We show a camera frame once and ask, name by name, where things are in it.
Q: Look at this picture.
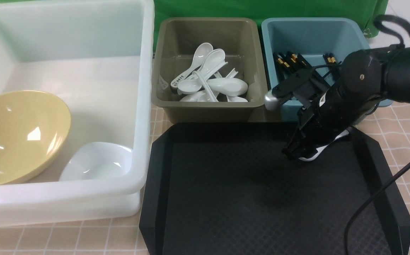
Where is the white spoon in bin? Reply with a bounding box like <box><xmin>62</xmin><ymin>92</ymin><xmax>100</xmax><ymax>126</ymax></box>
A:
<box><xmin>178</xmin><ymin>49</ymin><xmax>226</xmax><ymax>95</ymax></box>
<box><xmin>207</xmin><ymin>78</ymin><xmax>248</xmax><ymax>96</ymax></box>
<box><xmin>170</xmin><ymin>42</ymin><xmax>214</xmax><ymax>89</ymax></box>

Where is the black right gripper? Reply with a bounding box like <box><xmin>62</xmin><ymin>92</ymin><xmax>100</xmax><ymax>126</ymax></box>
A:
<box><xmin>282</xmin><ymin>85</ymin><xmax>379</xmax><ymax>160</ymax></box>

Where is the white square dish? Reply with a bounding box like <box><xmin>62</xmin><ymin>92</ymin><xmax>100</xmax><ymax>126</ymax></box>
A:
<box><xmin>59</xmin><ymin>142</ymin><xmax>133</xmax><ymax>181</ymax></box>

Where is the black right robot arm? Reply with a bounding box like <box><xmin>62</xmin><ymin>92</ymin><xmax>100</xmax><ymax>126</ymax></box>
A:
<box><xmin>282</xmin><ymin>15</ymin><xmax>410</xmax><ymax>159</ymax></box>

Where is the black cable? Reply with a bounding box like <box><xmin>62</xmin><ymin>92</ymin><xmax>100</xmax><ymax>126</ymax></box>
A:
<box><xmin>343</xmin><ymin>145</ymin><xmax>410</xmax><ymax>255</ymax></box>

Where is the checkered beige tablecloth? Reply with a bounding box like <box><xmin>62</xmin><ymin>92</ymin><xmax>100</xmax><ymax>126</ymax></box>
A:
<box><xmin>0</xmin><ymin>57</ymin><xmax>410</xmax><ymax>255</ymax></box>

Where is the white spoon in bin middle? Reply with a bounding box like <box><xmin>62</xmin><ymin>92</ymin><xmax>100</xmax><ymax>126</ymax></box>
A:
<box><xmin>178</xmin><ymin>49</ymin><xmax>226</xmax><ymax>95</ymax></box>

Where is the white spoon in bin right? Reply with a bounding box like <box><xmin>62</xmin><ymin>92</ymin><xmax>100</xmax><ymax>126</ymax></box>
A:
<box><xmin>207</xmin><ymin>78</ymin><xmax>248</xmax><ymax>96</ymax></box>

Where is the black plastic serving tray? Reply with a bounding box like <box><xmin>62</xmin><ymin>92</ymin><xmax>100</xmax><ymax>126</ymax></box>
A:
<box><xmin>139</xmin><ymin>123</ymin><xmax>392</xmax><ymax>255</ymax></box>

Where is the white ceramic soup spoon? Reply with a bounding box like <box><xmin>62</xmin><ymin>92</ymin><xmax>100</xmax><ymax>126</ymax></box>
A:
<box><xmin>299</xmin><ymin>130</ymin><xmax>349</xmax><ymax>162</ymax></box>

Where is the yellow noodle bowl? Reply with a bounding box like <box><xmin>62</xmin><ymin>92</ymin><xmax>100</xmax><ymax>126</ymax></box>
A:
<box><xmin>0</xmin><ymin>91</ymin><xmax>71</xmax><ymax>185</ymax></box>

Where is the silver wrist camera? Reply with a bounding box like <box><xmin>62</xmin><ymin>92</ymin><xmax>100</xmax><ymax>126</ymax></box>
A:
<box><xmin>264</xmin><ymin>68</ymin><xmax>329</xmax><ymax>111</ymax></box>

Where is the olive plastic bin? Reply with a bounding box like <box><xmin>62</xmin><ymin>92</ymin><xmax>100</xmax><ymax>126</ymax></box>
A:
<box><xmin>151</xmin><ymin>17</ymin><xmax>268</xmax><ymax>123</ymax></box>

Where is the green cloth backdrop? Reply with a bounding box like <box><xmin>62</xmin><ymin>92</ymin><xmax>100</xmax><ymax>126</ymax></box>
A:
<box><xmin>153</xmin><ymin>0</ymin><xmax>388</xmax><ymax>48</ymax></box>

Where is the white spoon in bin top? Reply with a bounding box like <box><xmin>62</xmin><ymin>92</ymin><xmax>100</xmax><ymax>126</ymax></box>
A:
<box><xmin>170</xmin><ymin>42</ymin><xmax>214</xmax><ymax>89</ymax></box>

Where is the large white plastic tub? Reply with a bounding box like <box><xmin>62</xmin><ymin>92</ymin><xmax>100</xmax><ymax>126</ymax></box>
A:
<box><xmin>0</xmin><ymin>0</ymin><xmax>154</xmax><ymax>227</ymax></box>

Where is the teal plastic bin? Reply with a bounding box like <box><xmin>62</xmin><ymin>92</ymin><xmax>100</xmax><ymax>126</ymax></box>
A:
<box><xmin>261</xmin><ymin>18</ymin><xmax>395</xmax><ymax>123</ymax></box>

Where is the black chopsticks bundle in bin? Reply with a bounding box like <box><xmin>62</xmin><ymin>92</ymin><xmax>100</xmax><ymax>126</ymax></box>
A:
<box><xmin>273</xmin><ymin>51</ymin><xmax>340</xmax><ymax>85</ymax></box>

